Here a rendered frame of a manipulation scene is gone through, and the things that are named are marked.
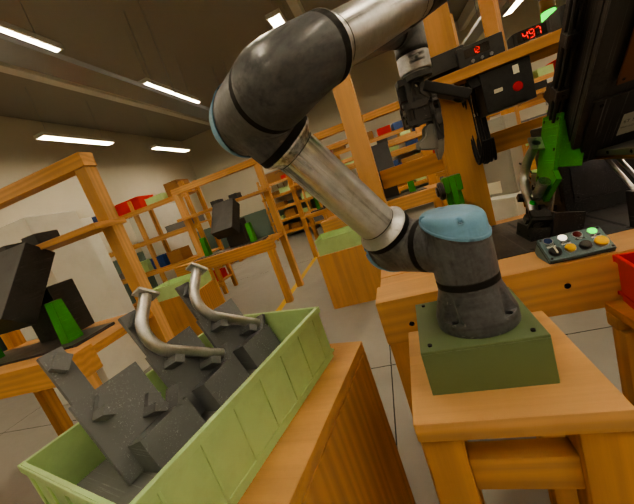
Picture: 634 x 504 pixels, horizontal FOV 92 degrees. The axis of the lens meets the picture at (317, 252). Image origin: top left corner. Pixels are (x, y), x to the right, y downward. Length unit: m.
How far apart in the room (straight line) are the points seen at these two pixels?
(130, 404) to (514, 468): 0.78
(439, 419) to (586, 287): 0.61
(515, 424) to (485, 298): 0.20
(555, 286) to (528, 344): 0.43
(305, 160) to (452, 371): 0.47
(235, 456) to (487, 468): 0.46
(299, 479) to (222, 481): 0.14
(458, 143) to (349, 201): 1.00
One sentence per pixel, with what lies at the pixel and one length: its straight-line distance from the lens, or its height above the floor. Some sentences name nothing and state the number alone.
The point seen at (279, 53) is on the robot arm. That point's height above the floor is 1.46.
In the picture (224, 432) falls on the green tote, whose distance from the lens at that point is 0.70.
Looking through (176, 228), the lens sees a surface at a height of 1.45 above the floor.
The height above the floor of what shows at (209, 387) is 0.91.
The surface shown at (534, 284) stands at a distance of 1.04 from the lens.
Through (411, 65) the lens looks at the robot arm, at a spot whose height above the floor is 1.49.
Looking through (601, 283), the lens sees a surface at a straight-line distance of 1.11.
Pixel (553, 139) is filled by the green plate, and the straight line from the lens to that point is 1.26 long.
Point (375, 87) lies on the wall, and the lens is 11.40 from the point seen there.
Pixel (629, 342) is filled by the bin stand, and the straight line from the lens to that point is 1.06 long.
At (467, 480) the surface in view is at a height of 0.72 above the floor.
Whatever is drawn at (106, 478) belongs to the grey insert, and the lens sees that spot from 0.96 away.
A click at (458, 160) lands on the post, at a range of 1.54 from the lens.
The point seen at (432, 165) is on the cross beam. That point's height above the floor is 1.22.
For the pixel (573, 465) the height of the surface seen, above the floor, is 0.73.
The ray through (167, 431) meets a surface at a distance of 0.85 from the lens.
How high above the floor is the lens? 1.29
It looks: 11 degrees down
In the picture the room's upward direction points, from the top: 19 degrees counter-clockwise
